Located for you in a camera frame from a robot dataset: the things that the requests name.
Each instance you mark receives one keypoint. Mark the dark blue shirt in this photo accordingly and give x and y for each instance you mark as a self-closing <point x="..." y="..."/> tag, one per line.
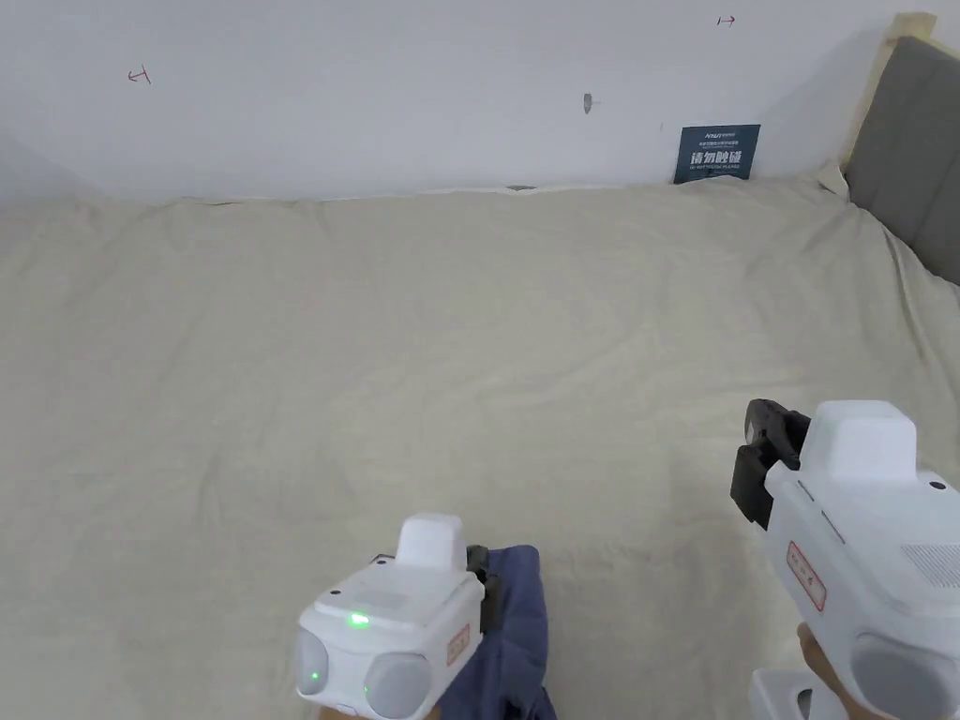
<point x="521" y="630"/>

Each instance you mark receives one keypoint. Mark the bed with beige sheet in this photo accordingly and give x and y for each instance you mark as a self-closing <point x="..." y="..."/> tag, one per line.
<point x="390" y="352"/>

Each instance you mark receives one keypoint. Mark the dark blue sign card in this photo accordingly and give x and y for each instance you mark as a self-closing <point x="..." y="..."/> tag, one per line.
<point x="716" y="154"/>

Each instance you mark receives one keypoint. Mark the grey padded headboard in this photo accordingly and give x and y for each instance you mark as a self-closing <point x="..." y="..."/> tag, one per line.
<point x="911" y="142"/>

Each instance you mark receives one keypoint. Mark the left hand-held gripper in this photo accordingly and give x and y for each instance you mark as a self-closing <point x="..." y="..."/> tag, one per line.
<point x="390" y="615"/>

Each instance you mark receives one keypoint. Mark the person's right hand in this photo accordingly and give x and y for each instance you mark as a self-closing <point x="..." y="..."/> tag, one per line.
<point x="829" y="679"/>

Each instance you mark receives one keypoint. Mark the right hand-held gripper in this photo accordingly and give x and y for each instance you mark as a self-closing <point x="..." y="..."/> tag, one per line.
<point x="870" y="540"/>

